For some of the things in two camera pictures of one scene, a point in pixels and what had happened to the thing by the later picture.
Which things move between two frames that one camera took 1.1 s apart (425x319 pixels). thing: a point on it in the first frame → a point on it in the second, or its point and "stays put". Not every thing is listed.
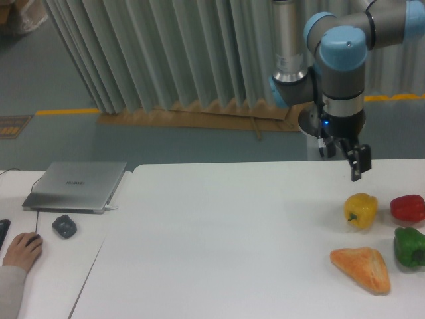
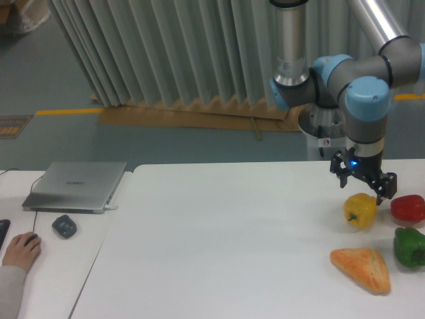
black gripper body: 342,128 → 345,161
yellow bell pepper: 360,209 stays put
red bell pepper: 408,208 stays put
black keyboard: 4,224 stays put
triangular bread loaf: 364,265 stays put
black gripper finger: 360,161 → 389,189
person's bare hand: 19,253 stays put
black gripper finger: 350,153 → 343,178
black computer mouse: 32,238 stays put
